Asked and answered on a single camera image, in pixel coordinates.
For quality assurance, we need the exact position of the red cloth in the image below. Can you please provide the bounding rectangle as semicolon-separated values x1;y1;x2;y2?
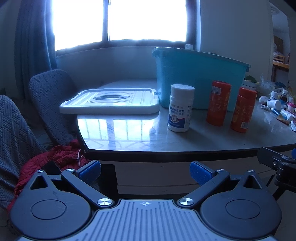
7;140;88;209

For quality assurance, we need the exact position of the white medicine bottle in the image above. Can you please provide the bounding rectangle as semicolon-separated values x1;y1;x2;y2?
167;84;195;133

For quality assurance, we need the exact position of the bright window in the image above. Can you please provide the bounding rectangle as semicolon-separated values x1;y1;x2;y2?
52;0;188;50

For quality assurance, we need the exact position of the white tube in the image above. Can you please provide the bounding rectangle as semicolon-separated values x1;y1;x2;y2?
280;109;295;121

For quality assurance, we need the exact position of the dark curtain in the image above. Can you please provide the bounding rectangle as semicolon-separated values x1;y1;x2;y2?
15;0;58;98

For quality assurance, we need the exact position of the wooden shelf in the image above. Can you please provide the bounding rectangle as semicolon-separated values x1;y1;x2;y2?
272;35;290;81

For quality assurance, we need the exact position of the grey knit-covered chair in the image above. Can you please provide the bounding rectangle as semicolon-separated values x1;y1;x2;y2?
0;95;47;209
28;69;80;145

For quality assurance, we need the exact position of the white plastic box lid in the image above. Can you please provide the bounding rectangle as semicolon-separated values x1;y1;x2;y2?
59;88;160;115

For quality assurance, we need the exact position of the glossy grey desktop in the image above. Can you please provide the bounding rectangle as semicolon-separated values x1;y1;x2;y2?
77;77;296;161

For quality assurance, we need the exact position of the small white bottle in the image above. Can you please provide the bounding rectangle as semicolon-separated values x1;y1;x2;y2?
266;99;282;109

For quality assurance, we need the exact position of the orange bottle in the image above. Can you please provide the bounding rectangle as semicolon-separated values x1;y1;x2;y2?
230;87;258;133
206;80;232;127

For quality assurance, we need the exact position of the blue plastic storage box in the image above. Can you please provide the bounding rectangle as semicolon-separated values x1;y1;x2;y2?
152;47;251;112

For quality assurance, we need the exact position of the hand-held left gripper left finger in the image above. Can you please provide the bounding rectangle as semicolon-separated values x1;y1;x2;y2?
29;160;115;210

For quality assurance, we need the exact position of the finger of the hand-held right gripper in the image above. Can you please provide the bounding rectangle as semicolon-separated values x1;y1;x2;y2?
257;147;296;202

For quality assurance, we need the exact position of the clear plastic bag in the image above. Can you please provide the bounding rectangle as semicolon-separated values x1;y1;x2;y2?
257;75;276;96

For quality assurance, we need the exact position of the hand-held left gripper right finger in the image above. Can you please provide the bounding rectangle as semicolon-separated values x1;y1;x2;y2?
177;161;267;209

